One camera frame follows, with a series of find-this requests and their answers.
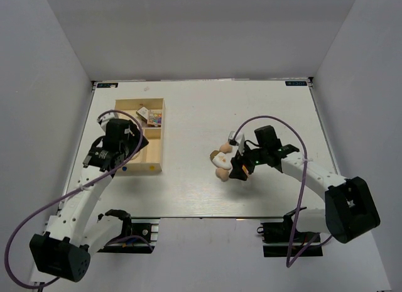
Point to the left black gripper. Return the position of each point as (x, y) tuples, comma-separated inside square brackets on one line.
[(135, 139)]

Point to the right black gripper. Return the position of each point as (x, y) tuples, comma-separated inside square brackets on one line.
[(237, 163)]

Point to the orange tube white cap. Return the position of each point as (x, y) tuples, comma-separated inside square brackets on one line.
[(246, 173)]

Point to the small colourful eyeshadow palette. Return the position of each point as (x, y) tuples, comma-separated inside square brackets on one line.
[(155, 118)]

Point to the round beige powder puff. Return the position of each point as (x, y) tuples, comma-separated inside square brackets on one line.
[(138, 157)]

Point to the gold eyeshadow palette white label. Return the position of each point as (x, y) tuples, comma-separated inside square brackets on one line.
[(143, 114)]

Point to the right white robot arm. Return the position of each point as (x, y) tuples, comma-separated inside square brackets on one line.
[(349, 209)]

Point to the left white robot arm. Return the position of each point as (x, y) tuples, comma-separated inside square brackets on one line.
[(66, 247)]

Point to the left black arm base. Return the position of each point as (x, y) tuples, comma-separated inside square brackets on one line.
[(143, 239)]

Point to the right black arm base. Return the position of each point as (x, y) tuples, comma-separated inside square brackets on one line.
[(275, 240)]

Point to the beige makeup sponge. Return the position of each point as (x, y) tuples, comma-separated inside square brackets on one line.
[(222, 174), (226, 148)]

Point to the white bottle gold cap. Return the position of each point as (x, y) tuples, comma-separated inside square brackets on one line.
[(220, 160)]

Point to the left blue table sticker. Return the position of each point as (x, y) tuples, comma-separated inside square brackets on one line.
[(107, 85)]

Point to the blue table sticker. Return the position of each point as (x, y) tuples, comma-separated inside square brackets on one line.
[(107, 85), (295, 83)]

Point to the right blue table sticker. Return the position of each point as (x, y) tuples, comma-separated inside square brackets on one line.
[(295, 83)]

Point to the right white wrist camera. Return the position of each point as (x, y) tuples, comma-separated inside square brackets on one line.
[(237, 139)]

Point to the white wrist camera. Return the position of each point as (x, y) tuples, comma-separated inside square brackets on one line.
[(104, 120), (237, 139)]

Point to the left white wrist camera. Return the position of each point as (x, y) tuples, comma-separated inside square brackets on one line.
[(104, 120)]

